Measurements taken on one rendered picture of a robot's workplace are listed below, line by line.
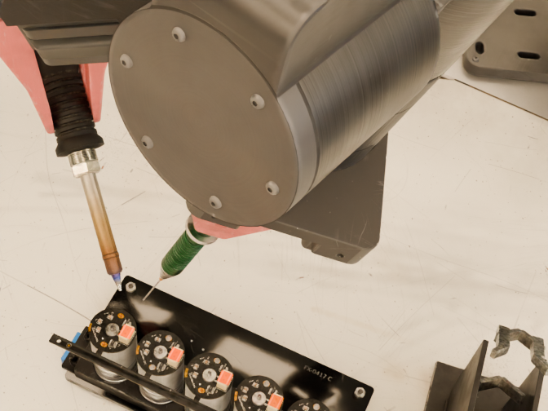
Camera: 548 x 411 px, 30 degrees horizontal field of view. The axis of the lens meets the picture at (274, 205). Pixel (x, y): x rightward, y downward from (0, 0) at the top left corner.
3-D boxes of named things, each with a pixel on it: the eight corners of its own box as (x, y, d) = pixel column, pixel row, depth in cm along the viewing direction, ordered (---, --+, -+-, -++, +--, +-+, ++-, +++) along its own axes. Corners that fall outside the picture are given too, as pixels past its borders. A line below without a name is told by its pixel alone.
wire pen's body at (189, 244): (184, 285, 48) (281, 176, 39) (152, 274, 47) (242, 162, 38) (191, 255, 48) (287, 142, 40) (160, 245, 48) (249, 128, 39)
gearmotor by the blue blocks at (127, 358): (108, 339, 58) (103, 300, 54) (147, 357, 58) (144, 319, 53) (86, 376, 57) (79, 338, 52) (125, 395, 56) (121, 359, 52)
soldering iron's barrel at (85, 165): (128, 270, 52) (94, 151, 53) (130, 269, 51) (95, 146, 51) (100, 278, 52) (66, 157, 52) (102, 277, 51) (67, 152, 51)
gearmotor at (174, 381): (152, 360, 58) (150, 322, 53) (191, 378, 57) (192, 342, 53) (131, 397, 56) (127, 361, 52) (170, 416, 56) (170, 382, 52)
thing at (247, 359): (64, 383, 58) (63, 376, 57) (126, 282, 61) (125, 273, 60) (323, 508, 55) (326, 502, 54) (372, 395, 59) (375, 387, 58)
